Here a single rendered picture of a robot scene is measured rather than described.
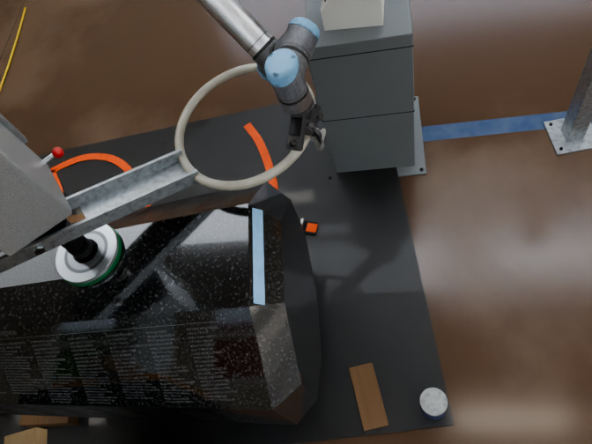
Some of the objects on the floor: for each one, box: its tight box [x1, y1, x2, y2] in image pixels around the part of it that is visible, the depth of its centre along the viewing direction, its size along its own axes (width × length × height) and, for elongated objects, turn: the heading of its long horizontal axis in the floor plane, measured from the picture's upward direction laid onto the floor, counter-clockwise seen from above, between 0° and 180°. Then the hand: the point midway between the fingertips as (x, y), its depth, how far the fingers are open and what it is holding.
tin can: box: [420, 388, 448, 420], centre depth 195 cm, size 10×10×13 cm
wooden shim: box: [349, 363, 389, 432], centre depth 207 cm, size 25×10×2 cm, turn 18°
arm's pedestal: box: [305, 0, 426, 180], centre depth 233 cm, size 50×50×85 cm
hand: (311, 147), depth 163 cm, fingers closed on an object, 5 cm apart
